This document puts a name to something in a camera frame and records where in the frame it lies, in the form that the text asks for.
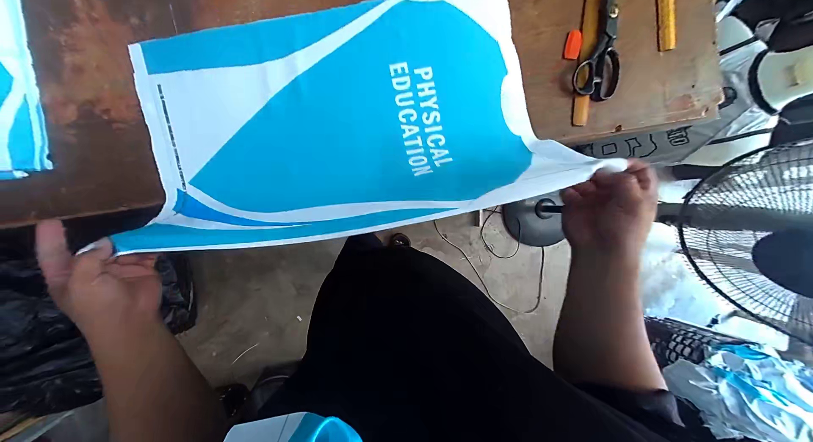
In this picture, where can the blue white printed fabric panel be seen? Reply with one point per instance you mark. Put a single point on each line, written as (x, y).
(317, 124)

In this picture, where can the grey printed sheet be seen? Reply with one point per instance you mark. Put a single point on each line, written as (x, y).
(683, 140)

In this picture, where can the person's legs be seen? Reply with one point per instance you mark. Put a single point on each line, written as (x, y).
(406, 340)

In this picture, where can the person's left hand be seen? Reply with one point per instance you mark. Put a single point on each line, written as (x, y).
(117, 296)

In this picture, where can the orange plastic piece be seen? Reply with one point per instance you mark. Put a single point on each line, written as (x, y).
(573, 45)

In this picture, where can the black plastic bag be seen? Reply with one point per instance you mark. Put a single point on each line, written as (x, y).
(38, 327)

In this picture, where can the person's right forearm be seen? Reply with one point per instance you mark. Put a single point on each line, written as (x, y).
(603, 315)

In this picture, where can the black plastic basket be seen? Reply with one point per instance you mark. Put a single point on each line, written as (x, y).
(679, 342)

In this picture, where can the white blue folded fabric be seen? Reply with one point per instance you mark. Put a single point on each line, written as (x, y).
(273, 429)

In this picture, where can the person's right fingers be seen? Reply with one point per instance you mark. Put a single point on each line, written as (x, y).
(640, 172)

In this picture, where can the person's left fingers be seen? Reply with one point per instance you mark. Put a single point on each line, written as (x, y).
(53, 248)

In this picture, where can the long yellow wooden ruler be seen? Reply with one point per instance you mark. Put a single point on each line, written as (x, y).
(581, 112)

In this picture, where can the blue white fabric piece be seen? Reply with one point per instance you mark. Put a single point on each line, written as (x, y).
(19, 124)

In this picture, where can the black electric fan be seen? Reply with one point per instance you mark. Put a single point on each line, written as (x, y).
(787, 261)

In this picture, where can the person's left forearm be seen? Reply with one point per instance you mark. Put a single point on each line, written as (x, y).
(152, 378)

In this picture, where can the pile of fabric scraps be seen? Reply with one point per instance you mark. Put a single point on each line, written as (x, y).
(756, 391)

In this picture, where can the person's right hand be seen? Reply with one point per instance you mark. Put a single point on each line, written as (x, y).
(603, 220)

